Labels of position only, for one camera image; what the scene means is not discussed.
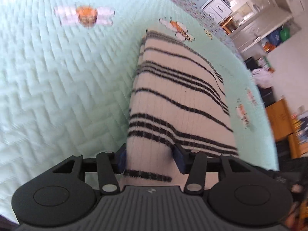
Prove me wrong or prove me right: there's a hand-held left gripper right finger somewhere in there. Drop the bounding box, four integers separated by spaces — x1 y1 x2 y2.
174 144 261 195

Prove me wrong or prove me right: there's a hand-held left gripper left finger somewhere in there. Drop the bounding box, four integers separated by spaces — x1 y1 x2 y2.
52 144 127 195

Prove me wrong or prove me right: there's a white black-striped knit sweater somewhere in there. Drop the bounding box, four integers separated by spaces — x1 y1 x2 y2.
123 29 239 190

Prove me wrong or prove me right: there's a white clothes heap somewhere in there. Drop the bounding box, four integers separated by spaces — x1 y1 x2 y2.
251 68 273 88

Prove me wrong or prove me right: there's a colourful clutter pile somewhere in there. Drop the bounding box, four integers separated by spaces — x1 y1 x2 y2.
291 106 308 145

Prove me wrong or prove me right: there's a wooden desk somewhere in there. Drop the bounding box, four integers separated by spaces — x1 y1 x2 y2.
266 99 308 159

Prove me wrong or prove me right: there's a black armchair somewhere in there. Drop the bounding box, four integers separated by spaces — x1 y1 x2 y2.
244 56 275 106

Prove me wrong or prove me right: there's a green quilted bedspread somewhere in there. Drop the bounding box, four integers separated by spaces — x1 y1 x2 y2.
0 0 281 224

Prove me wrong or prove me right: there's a green cardboard box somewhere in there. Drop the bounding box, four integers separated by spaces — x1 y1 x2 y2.
263 56 275 73

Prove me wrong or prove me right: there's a blue bag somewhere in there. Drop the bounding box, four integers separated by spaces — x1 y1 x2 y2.
267 30 281 45

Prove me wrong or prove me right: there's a green bag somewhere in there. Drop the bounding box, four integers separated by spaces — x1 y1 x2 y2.
279 28 290 41

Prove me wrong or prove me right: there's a white panel door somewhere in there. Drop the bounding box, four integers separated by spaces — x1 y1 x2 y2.
231 14 293 53

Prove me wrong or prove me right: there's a wooden chair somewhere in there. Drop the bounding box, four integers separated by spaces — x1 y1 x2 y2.
220 17 237 33

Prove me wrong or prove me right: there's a white drawer unit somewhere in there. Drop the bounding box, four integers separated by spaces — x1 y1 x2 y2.
207 0 233 23

